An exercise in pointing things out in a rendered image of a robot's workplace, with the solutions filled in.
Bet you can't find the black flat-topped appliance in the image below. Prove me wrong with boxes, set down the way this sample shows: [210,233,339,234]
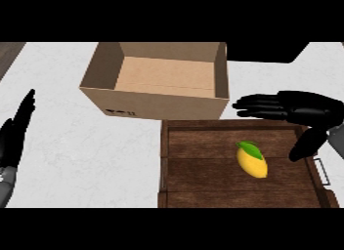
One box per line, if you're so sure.
[223,42,311,64]

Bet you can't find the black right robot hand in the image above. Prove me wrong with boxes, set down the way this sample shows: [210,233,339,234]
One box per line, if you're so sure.
[231,90,344,163]

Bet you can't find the open cardboard box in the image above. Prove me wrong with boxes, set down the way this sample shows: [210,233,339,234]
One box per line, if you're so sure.
[78,42,231,121]

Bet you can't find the dark brown wooden tray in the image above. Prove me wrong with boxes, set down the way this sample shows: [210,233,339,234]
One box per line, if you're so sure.
[157,118,340,209]

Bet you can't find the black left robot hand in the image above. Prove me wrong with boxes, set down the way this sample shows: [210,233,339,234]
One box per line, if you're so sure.
[0,88,37,175]

